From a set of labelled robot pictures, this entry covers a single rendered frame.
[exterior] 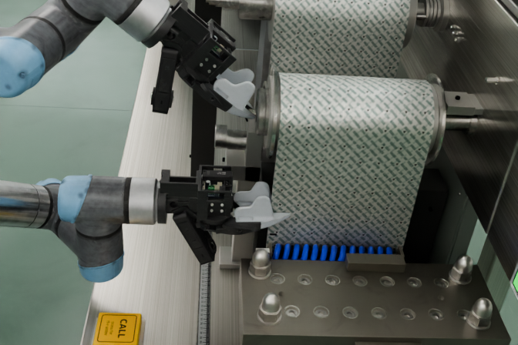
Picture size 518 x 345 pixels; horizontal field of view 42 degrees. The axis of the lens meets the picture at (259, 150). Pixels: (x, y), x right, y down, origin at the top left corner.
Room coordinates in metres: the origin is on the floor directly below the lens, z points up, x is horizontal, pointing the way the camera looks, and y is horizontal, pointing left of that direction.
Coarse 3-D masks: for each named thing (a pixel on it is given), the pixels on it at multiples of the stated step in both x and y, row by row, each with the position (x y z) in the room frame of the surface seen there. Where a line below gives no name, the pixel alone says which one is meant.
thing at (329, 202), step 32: (288, 160) 0.86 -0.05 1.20; (288, 192) 0.86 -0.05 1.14; (320, 192) 0.87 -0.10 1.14; (352, 192) 0.87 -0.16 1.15; (384, 192) 0.88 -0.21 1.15; (416, 192) 0.88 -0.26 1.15; (288, 224) 0.86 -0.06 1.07; (320, 224) 0.87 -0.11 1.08; (352, 224) 0.87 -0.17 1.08; (384, 224) 0.88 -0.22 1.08
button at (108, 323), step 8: (104, 320) 0.75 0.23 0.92; (112, 320) 0.76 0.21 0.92; (120, 320) 0.76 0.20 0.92; (128, 320) 0.76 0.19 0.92; (136, 320) 0.76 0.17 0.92; (96, 328) 0.74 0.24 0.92; (104, 328) 0.74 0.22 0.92; (112, 328) 0.74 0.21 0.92; (120, 328) 0.74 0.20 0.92; (128, 328) 0.74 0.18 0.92; (136, 328) 0.74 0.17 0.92; (96, 336) 0.72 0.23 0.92; (104, 336) 0.72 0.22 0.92; (112, 336) 0.72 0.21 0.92; (120, 336) 0.73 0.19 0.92; (128, 336) 0.73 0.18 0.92; (136, 336) 0.73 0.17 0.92; (96, 344) 0.70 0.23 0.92; (104, 344) 0.71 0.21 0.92; (112, 344) 0.71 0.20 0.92; (120, 344) 0.71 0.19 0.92; (128, 344) 0.71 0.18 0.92; (136, 344) 0.71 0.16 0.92
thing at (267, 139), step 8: (272, 80) 0.92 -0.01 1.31; (272, 88) 0.90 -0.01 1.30; (280, 88) 0.90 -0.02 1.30; (432, 88) 0.94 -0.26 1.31; (272, 96) 0.89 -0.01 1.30; (280, 96) 0.89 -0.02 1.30; (272, 104) 0.88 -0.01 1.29; (280, 104) 0.88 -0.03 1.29; (272, 112) 0.87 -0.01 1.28; (264, 136) 0.92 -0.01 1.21; (432, 136) 0.89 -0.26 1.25; (264, 144) 0.91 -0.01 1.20; (432, 144) 0.89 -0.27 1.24
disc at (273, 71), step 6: (270, 72) 0.97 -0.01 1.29; (276, 72) 0.91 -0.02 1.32; (276, 78) 0.90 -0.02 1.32; (276, 84) 0.89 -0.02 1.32; (276, 90) 0.88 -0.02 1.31; (276, 96) 0.87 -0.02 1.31; (276, 102) 0.87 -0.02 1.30; (276, 108) 0.86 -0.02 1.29; (276, 114) 0.86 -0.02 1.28; (276, 120) 0.85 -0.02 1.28; (276, 126) 0.85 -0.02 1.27; (270, 144) 0.86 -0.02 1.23; (270, 150) 0.86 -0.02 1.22; (270, 156) 0.86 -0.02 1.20
